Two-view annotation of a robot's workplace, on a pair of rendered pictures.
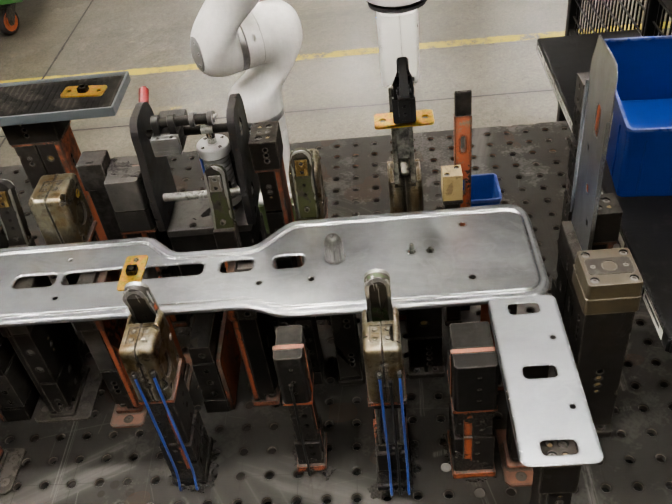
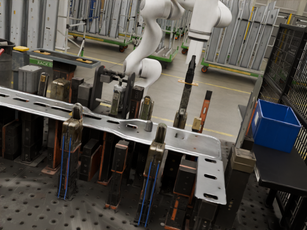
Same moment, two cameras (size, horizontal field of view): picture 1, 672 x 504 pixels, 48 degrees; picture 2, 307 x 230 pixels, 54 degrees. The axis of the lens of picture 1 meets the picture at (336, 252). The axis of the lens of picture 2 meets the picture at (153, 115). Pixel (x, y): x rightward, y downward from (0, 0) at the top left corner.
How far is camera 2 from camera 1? 0.40 m
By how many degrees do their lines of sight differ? 20
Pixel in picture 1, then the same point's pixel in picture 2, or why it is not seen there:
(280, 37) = (153, 70)
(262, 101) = not seen: hidden behind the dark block
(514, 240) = (213, 145)
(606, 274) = (243, 154)
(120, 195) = (82, 91)
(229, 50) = (135, 66)
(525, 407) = (201, 183)
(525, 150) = (224, 147)
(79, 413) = (31, 164)
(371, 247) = not seen: hidden behind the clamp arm
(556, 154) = not seen: hidden behind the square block
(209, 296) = (100, 125)
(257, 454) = (92, 197)
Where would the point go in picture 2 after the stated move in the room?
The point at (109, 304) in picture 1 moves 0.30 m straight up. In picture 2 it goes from (64, 117) to (69, 48)
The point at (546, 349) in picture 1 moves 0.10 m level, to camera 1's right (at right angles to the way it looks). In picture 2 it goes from (214, 172) to (241, 177)
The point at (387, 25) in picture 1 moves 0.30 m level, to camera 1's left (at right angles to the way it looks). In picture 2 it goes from (193, 43) to (114, 28)
